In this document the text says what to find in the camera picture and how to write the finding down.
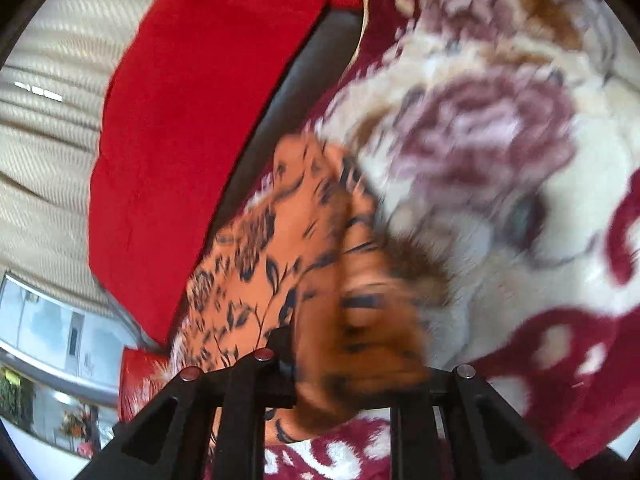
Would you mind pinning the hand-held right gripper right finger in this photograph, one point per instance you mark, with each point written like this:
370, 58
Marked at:
450, 392

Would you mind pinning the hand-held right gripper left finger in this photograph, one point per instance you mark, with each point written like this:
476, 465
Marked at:
280, 360

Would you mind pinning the orange floral shirt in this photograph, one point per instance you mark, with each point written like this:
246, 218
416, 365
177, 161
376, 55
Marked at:
280, 240

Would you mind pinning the red tin box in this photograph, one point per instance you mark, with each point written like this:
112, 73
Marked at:
142, 385

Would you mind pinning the artificial flowers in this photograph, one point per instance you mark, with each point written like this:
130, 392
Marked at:
75, 425

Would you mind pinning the red cloth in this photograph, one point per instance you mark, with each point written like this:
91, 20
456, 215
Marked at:
190, 135

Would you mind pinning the brown leather sofa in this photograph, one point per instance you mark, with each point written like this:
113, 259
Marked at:
290, 100

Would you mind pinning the maroon white floral blanket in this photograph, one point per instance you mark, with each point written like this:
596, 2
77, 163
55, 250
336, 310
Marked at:
500, 135

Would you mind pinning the beige dotted curtain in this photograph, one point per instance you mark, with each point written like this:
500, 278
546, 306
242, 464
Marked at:
50, 135

